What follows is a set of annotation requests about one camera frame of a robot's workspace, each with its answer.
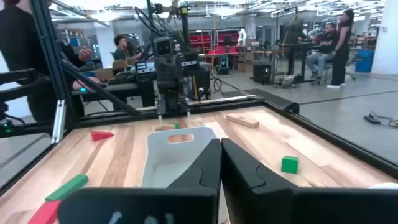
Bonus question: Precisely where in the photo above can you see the black workbench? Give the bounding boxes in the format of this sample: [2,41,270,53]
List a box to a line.
[70,81,156,110]

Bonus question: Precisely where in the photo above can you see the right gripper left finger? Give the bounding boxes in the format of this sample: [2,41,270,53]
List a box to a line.
[58,138,223,224]

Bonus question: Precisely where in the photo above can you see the natural wooden plank block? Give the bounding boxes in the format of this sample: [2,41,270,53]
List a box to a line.
[225,113,261,129]

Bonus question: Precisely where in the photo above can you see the person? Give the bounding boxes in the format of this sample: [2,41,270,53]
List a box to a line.
[111,34,142,63]
[325,8,356,90]
[0,0,102,125]
[305,23,340,85]

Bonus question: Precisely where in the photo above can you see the red triangular block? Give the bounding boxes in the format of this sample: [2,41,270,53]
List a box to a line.
[90,130,115,142]

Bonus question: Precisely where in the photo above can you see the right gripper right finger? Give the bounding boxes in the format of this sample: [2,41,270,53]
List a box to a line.
[221,138,398,224]

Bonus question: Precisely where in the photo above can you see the red storage rack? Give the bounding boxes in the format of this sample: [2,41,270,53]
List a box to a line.
[188,29,240,54]

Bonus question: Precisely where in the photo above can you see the white building column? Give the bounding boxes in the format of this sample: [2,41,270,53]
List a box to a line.
[371,0,398,75]

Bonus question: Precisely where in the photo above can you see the black computer monitor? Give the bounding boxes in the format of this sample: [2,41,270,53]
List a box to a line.
[281,19,305,44]

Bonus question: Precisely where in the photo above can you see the silver metal bracket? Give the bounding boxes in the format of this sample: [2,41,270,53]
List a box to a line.
[51,99,67,144]

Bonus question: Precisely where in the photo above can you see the black power strip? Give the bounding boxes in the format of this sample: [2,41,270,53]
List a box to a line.
[363,114,382,125]

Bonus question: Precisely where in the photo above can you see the grey plastic bin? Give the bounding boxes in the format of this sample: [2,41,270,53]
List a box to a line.
[141,126,218,189]

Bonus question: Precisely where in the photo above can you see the brown cardboard box stack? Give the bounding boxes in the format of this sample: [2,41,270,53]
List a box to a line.
[238,51,255,73]

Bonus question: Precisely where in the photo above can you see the black equipment box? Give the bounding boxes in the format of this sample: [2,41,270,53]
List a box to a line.
[252,60,272,85]

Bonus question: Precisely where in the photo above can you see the blue storage bin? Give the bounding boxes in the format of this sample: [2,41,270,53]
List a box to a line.
[355,49,376,73]

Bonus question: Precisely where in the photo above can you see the black aluminium table frame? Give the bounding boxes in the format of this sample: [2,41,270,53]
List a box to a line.
[0,0,398,200]

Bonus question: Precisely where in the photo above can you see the long green wooden block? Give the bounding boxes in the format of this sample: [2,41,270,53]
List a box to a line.
[45,174,90,202]

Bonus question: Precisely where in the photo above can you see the black standing desk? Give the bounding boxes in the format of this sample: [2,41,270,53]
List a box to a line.
[278,42,323,85]

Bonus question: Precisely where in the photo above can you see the green cube block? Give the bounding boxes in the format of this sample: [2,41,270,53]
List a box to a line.
[280,155,300,175]

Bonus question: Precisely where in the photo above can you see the long red wooden block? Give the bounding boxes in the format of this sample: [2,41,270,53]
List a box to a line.
[27,200,62,224]

